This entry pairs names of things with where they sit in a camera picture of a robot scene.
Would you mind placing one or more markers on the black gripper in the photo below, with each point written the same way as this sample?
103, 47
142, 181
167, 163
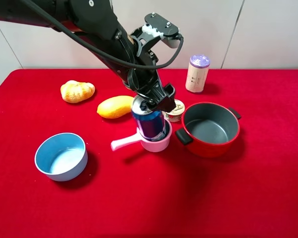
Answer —
145, 82

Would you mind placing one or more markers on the blue drink can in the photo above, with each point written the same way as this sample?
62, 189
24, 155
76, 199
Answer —
150, 123

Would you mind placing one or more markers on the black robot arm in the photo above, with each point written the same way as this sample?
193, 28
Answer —
94, 25

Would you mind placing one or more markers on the small tin can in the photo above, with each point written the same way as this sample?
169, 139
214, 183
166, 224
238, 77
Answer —
176, 114

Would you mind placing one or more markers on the yellow mango toy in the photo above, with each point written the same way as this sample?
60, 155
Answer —
115, 107

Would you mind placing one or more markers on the purple bag roll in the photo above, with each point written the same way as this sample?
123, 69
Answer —
197, 73

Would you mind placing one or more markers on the peeled orange toy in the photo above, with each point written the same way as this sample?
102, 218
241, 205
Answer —
75, 92

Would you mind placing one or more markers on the blue bowl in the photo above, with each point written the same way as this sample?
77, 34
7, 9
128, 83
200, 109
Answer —
62, 157

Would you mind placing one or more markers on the red tablecloth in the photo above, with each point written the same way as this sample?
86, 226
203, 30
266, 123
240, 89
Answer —
250, 192

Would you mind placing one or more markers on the pink saucepan with handle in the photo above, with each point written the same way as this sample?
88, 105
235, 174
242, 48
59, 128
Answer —
151, 146

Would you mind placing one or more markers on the red pot black handles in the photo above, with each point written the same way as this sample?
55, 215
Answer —
208, 129

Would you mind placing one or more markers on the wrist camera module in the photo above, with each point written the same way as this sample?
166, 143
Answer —
157, 26

